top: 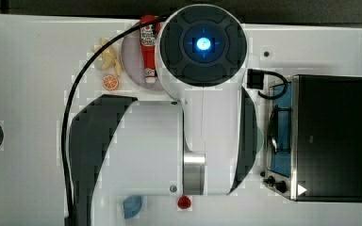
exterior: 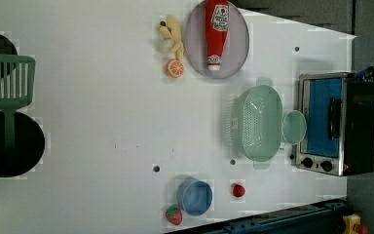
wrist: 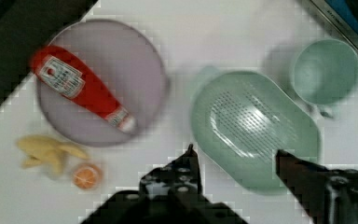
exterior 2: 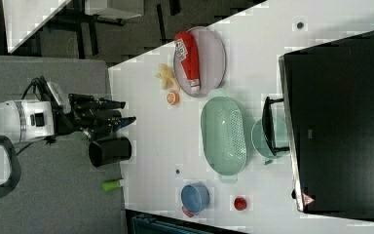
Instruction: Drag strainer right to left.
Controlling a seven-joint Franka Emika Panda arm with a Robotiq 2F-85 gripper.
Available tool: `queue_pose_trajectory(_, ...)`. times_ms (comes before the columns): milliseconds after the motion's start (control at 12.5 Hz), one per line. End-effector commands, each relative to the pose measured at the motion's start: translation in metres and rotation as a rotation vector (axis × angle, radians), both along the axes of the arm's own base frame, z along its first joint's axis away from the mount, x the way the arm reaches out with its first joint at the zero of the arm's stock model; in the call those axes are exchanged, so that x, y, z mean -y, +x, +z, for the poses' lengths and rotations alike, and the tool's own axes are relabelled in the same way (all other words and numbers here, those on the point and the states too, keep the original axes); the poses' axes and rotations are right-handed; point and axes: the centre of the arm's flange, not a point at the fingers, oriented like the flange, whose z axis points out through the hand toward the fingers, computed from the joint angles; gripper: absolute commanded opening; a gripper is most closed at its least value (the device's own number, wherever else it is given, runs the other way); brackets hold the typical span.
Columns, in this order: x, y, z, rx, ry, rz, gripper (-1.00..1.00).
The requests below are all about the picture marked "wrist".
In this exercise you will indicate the orange slice toy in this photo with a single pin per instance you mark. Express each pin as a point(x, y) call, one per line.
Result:
point(87, 176)

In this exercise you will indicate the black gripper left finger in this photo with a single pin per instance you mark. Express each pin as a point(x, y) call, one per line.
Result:
point(171, 194)

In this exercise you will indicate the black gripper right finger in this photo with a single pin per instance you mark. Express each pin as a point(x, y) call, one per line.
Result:
point(328, 196)

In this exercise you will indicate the yellow toy banana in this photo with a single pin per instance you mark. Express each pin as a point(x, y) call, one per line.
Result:
point(42, 149)

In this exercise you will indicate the purple round plate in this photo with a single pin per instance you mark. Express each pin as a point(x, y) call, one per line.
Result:
point(130, 67)

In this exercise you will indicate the green plastic cup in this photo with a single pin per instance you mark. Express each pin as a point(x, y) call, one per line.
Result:
point(323, 74)

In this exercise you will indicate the green plastic strainer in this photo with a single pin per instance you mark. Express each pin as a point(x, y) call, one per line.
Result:
point(241, 119)

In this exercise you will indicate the red ketchup bottle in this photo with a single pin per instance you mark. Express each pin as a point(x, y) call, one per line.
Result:
point(65, 73)

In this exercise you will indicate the blue and silver box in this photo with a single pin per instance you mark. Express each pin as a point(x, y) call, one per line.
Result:
point(338, 15)

